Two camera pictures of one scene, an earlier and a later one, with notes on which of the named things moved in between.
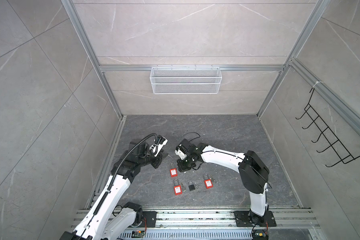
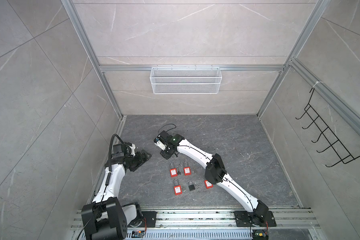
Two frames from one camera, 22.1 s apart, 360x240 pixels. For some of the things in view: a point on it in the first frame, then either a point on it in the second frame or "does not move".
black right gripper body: x=185 y=164 to x=166 y=153
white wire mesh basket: x=186 y=80 does not move
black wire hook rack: x=343 y=154 does not move
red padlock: x=177 y=187 does not move
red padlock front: x=208 y=182 does not move
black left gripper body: x=155 y=161 to x=135 y=161
